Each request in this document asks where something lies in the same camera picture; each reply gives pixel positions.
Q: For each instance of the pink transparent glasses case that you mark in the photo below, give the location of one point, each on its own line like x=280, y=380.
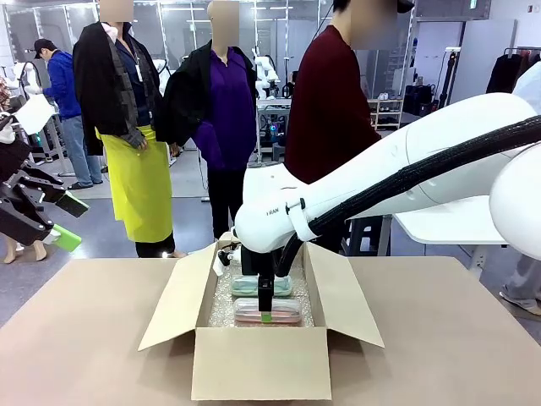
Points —
x=287, y=313

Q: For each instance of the green transparent glasses case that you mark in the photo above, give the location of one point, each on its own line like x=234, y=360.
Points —
x=243, y=285

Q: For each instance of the mannequin with yellow skirt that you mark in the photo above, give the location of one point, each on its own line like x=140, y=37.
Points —
x=135, y=169

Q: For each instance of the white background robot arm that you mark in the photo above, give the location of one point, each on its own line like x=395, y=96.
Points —
x=264, y=72

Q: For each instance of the person in blue jacket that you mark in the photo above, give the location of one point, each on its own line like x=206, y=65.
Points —
x=67, y=105

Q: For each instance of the black bag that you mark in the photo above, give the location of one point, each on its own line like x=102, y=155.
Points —
x=418, y=99

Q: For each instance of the clothes rack with dark garments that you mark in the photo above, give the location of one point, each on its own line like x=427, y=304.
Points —
x=507, y=76

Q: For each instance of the large open cardboard box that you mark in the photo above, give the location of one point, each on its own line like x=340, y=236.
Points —
x=262, y=363

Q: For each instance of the black tripod pole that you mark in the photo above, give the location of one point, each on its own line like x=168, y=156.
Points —
x=448, y=80

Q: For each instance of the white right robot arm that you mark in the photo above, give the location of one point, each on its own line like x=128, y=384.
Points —
x=359, y=169

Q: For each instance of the wooden shoe rack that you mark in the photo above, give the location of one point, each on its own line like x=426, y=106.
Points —
x=386, y=114

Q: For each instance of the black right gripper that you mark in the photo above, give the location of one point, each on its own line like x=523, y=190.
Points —
x=253, y=262

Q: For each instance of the white background humanoid robot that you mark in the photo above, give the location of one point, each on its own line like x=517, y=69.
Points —
x=27, y=80

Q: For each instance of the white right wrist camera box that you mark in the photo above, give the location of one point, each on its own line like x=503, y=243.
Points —
x=222, y=262

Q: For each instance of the clear bubble wrap sheet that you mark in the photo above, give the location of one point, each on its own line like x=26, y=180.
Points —
x=222, y=304

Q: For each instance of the white side table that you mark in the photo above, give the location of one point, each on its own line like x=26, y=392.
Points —
x=444, y=224

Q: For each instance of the mannequin with purple shirt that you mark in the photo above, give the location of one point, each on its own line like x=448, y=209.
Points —
x=224, y=127

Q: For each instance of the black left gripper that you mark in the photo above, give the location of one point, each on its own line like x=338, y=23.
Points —
x=21, y=211

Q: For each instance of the person in maroon sweater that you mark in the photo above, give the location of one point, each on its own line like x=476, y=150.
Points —
x=329, y=118

